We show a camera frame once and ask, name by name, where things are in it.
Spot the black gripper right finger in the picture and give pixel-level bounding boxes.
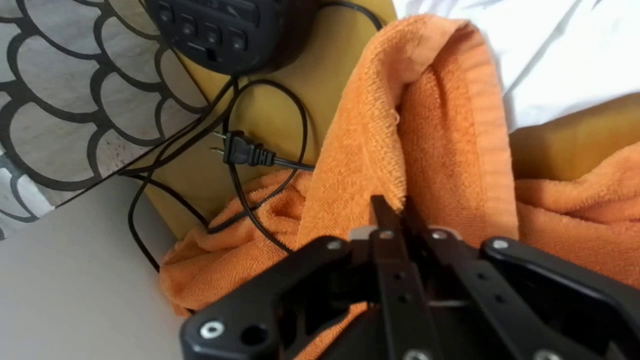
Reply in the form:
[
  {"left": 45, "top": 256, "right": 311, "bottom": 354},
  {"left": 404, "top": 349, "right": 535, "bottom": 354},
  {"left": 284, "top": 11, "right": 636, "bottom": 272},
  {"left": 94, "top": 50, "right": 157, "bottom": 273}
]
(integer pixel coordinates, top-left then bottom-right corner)
[{"left": 402, "top": 201, "right": 640, "bottom": 360}]

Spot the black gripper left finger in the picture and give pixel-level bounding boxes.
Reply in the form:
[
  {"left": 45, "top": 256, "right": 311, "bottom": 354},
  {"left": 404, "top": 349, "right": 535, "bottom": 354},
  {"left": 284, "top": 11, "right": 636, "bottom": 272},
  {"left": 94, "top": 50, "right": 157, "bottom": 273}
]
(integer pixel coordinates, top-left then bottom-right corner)
[{"left": 177, "top": 194, "right": 442, "bottom": 360}]

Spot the orange towel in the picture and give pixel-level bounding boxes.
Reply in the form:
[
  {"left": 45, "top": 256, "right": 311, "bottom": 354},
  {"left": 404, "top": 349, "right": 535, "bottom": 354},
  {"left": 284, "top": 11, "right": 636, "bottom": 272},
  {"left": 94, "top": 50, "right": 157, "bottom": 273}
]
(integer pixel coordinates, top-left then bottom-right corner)
[{"left": 157, "top": 13, "right": 640, "bottom": 360}]

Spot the light wooden dresser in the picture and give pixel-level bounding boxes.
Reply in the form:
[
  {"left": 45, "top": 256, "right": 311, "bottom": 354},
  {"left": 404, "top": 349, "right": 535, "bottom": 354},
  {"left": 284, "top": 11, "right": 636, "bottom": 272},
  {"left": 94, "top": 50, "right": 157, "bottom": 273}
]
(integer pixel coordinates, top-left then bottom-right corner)
[{"left": 122, "top": 0, "right": 640, "bottom": 241}]

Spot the black alarm clock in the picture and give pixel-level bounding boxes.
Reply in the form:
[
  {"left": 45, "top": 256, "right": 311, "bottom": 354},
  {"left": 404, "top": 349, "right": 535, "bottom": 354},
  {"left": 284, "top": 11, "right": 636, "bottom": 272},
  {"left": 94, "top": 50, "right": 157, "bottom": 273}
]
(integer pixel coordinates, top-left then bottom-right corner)
[{"left": 144, "top": 0, "right": 319, "bottom": 75}]

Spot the scale-patterned tissue box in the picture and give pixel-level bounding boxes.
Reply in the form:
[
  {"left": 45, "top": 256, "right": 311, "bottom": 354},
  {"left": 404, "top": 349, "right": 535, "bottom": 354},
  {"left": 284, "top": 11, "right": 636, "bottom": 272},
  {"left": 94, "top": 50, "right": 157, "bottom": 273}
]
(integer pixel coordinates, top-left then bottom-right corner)
[{"left": 0, "top": 0, "right": 228, "bottom": 227}]

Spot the black power cord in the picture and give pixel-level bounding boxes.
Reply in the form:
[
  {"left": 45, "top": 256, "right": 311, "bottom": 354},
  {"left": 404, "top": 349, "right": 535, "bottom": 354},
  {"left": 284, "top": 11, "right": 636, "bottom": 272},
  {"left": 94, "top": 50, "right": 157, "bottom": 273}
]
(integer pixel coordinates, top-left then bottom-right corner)
[{"left": 123, "top": 0, "right": 385, "bottom": 275}]

